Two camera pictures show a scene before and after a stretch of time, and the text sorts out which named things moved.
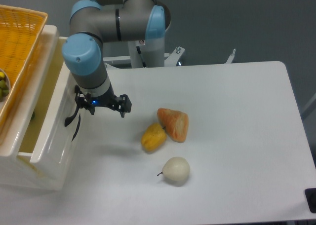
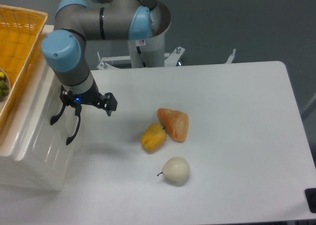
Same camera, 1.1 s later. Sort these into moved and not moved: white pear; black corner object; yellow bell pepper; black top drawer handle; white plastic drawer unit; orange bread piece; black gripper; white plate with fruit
Moved: white plastic drawer unit; black gripper; black top drawer handle
Not moved: white pear; orange bread piece; black corner object; yellow bell pepper; white plate with fruit
